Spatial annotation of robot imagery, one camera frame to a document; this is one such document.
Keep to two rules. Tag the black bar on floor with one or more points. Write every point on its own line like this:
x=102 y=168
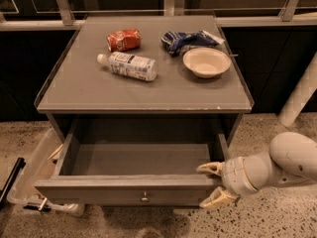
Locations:
x=19 y=165

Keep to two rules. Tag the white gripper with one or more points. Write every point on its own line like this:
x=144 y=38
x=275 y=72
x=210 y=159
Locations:
x=233 y=176

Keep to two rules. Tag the clear plastic water bottle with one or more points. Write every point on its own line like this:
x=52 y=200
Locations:
x=130 y=65

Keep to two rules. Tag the metal railing frame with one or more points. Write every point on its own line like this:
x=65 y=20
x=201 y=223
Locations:
x=33 y=15

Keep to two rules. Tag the clear plastic storage bin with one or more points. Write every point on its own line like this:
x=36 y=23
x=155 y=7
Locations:
x=39 y=166

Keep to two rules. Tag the blue crumpled chip bag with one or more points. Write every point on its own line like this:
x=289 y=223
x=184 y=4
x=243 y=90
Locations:
x=176 y=43

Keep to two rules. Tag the white paper bowl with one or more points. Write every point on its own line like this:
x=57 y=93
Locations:
x=206 y=62

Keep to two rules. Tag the grey top drawer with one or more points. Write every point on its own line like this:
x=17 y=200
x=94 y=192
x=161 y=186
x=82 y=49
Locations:
x=135 y=162

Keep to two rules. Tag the grey drawer cabinet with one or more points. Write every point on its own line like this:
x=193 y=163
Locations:
x=80 y=86

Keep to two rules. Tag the crushed red soda can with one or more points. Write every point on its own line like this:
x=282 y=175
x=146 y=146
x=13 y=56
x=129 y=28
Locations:
x=124 y=40

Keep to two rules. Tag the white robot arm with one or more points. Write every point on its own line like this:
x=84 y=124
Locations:
x=291 y=159

